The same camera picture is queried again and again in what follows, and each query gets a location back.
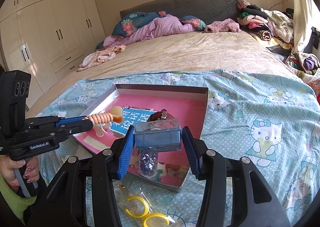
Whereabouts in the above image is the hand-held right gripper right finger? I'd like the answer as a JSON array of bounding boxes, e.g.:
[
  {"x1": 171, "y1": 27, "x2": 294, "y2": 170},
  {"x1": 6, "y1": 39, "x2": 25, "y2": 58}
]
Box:
[{"x1": 182, "y1": 126, "x2": 292, "y2": 227}]

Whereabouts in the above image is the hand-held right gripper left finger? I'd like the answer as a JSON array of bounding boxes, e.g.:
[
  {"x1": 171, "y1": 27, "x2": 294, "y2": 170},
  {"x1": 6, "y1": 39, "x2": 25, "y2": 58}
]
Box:
[{"x1": 27, "y1": 125, "x2": 135, "y2": 227}]

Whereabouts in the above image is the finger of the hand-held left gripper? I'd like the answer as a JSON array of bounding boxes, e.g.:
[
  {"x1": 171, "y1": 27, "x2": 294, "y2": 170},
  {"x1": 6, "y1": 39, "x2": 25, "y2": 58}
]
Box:
[
  {"x1": 26, "y1": 115, "x2": 89, "y2": 130},
  {"x1": 50, "y1": 120, "x2": 93, "y2": 140}
]

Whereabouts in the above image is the cream ribbed hair clip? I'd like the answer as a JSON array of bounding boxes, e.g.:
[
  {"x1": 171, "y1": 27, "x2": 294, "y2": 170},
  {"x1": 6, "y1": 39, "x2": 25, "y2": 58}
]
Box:
[{"x1": 84, "y1": 137, "x2": 105, "y2": 153}]

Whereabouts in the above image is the bag of purple beads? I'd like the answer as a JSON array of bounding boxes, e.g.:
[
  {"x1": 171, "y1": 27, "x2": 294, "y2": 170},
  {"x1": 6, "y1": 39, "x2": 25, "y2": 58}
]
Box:
[{"x1": 137, "y1": 151, "x2": 158, "y2": 180}]

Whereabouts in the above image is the peach spiral hair tie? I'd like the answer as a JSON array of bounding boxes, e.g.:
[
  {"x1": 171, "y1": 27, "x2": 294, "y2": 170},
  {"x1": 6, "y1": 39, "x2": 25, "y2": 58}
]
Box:
[{"x1": 87, "y1": 106, "x2": 125, "y2": 128}]

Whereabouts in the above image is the small blue plastic box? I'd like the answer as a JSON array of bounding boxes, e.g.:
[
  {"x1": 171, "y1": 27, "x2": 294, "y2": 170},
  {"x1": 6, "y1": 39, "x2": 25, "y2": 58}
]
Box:
[{"x1": 134, "y1": 118, "x2": 182, "y2": 153}]

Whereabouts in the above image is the brown oval hair clip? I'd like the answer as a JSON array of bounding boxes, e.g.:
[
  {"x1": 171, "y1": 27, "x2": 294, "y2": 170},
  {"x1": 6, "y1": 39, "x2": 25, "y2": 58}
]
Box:
[{"x1": 147, "y1": 109, "x2": 175, "y2": 124}]

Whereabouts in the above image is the grey cardboard box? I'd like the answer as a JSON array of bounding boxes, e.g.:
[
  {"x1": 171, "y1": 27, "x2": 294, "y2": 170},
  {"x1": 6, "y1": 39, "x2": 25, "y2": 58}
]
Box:
[{"x1": 72, "y1": 83, "x2": 209, "y2": 194}]

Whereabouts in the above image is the person's left forearm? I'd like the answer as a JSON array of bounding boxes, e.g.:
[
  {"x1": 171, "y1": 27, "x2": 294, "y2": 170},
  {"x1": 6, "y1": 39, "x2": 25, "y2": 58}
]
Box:
[{"x1": 0, "y1": 174, "x2": 30, "y2": 225}]

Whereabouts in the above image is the person's left hand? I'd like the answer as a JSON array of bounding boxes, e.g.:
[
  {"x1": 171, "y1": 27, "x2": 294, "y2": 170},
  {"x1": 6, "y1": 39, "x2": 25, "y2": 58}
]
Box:
[{"x1": 0, "y1": 153, "x2": 40, "y2": 187}]

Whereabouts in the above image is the small clear plastic bag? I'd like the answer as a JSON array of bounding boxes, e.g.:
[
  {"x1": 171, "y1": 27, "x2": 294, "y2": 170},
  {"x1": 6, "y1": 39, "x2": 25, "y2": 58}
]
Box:
[{"x1": 112, "y1": 181, "x2": 140, "y2": 201}]

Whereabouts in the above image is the open yellow bangle in bag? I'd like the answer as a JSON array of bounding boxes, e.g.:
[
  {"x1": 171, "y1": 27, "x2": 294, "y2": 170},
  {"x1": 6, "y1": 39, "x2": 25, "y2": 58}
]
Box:
[{"x1": 125, "y1": 195, "x2": 150, "y2": 218}]

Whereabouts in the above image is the peach garment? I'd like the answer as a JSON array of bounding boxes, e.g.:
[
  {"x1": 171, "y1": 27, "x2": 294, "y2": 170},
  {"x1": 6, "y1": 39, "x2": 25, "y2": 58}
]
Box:
[{"x1": 77, "y1": 45, "x2": 127, "y2": 72}]

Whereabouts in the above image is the cartoon cat printed blanket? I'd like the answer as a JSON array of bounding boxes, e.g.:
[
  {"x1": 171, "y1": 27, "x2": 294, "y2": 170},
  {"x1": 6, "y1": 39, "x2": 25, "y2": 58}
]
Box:
[{"x1": 37, "y1": 68, "x2": 320, "y2": 227}]

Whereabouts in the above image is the white wardrobe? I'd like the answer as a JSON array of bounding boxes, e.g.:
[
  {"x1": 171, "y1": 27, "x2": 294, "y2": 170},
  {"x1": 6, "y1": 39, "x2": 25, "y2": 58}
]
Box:
[{"x1": 0, "y1": 0, "x2": 107, "y2": 110}]

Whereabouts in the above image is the bed with beige sheet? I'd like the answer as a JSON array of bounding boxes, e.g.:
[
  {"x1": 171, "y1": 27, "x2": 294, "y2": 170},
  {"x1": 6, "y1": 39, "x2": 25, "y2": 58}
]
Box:
[{"x1": 25, "y1": 31, "x2": 304, "y2": 118}]

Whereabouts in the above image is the pink quilt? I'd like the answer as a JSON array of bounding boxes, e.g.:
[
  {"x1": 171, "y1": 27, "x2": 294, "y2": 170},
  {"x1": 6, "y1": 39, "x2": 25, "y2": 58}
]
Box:
[{"x1": 102, "y1": 15, "x2": 198, "y2": 48}]

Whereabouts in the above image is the pink fuzzy garment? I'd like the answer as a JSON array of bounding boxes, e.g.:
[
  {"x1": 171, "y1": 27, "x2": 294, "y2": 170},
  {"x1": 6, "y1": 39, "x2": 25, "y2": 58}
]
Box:
[{"x1": 204, "y1": 19, "x2": 242, "y2": 33}]

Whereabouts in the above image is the grey padded headboard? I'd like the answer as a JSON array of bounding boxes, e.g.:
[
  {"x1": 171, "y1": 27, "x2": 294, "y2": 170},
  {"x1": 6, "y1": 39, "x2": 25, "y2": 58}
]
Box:
[{"x1": 119, "y1": 0, "x2": 242, "y2": 26}]

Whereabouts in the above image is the woven bag of clothes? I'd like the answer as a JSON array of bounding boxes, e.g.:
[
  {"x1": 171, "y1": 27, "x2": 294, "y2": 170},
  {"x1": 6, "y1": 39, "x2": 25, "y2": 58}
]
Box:
[{"x1": 286, "y1": 52, "x2": 320, "y2": 83}]

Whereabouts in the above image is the pile of clothes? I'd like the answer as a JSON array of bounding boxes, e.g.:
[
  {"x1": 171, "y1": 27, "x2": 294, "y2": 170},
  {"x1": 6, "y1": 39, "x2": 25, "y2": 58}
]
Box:
[{"x1": 236, "y1": 0, "x2": 294, "y2": 49}]

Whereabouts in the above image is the cream curtain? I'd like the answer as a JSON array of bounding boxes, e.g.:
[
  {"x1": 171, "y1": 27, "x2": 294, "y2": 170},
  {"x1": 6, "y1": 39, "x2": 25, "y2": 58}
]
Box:
[{"x1": 287, "y1": 0, "x2": 318, "y2": 54}]

